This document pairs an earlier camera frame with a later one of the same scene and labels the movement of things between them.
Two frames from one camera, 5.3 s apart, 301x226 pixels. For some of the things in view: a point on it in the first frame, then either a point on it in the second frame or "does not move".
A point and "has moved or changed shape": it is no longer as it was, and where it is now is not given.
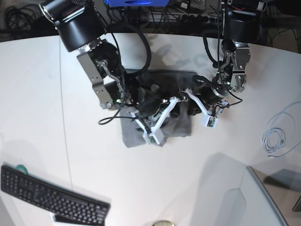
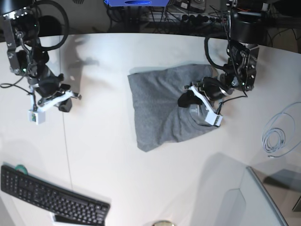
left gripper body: x=150 y=116 → x=49 y=92
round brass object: x=163 y=222 does not move
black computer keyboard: x=18 y=183 does not move
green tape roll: x=21 y=168 does not move
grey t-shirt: x=154 y=102 has moved or changed shape
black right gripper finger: x=193 y=108 → x=188 y=98
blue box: x=137 y=3 does not move
